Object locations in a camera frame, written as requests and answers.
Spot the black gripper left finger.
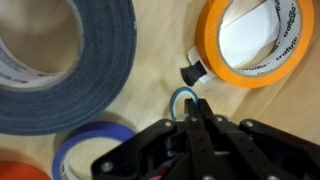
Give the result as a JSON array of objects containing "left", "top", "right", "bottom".
[{"left": 91, "top": 98, "right": 214, "bottom": 180}]

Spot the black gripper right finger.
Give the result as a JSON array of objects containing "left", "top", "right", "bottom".
[{"left": 198, "top": 98, "right": 320, "bottom": 180}]

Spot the wooden drawer with tapes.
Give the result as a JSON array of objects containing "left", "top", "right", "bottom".
[{"left": 0, "top": 0, "right": 320, "bottom": 180}]

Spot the blue tape roll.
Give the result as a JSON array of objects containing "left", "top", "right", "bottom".
[{"left": 51, "top": 121, "right": 136, "bottom": 180}]

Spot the large black tape roll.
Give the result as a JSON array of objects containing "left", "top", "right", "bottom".
[{"left": 0, "top": 0, "right": 138, "bottom": 136}]

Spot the red orange tape roll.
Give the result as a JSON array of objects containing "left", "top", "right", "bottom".
[{"left": 0, "top": 160, "right": 51, "bottom": 180}]

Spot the white paper piece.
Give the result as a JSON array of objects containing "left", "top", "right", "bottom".
[{"left": 218, "top": 0, "right": 281, "bottom": 68}]

